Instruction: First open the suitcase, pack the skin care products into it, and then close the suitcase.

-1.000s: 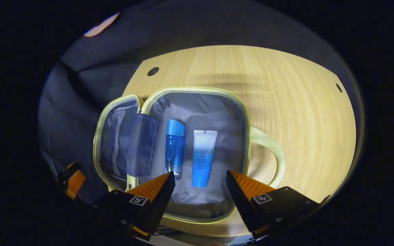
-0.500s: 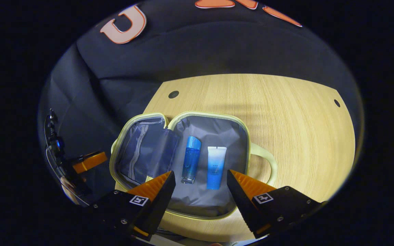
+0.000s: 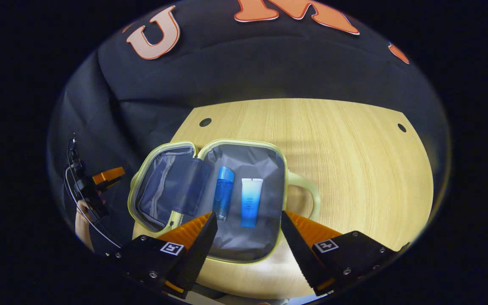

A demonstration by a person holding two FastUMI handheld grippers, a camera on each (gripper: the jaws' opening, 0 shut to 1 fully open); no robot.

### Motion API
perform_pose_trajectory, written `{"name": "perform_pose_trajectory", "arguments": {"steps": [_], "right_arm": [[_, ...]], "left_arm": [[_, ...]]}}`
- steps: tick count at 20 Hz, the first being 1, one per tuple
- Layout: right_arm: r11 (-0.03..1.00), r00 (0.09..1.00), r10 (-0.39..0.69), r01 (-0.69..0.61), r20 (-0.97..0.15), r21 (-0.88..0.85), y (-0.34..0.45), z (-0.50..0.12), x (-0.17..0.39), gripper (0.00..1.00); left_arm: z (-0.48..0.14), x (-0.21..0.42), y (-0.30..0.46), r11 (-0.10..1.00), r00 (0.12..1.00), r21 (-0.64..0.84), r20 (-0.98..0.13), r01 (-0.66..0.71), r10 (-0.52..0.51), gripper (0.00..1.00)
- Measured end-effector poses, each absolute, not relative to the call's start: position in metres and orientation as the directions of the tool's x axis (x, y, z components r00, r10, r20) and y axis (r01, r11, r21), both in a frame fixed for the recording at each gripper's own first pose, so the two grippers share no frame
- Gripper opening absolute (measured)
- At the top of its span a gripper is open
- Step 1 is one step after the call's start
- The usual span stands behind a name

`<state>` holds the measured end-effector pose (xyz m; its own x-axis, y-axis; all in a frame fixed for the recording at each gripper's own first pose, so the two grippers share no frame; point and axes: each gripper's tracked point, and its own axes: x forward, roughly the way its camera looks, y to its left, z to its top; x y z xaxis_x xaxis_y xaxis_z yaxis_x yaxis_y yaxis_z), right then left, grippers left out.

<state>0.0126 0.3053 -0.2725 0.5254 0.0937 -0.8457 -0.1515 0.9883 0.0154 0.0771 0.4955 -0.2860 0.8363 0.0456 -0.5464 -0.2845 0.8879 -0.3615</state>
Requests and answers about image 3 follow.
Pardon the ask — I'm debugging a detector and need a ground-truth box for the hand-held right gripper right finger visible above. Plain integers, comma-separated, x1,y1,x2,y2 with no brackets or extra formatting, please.
281,211,410,297

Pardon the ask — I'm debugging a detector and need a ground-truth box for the blue skin care bottle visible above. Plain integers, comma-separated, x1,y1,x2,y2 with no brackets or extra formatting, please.
212,166,235,221

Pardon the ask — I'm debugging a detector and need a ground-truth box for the black backdrop cloth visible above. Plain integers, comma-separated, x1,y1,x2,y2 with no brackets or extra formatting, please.
47,0,452,255

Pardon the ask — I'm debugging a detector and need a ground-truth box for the white and blue cream tube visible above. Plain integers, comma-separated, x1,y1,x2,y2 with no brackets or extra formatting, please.
240,178,264,228

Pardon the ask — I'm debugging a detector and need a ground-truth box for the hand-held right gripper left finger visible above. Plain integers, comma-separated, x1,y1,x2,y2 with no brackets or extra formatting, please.
108,211,218,299

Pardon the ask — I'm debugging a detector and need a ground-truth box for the pale green small suitcase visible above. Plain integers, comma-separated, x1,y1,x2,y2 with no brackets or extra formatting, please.
128,139,322,264

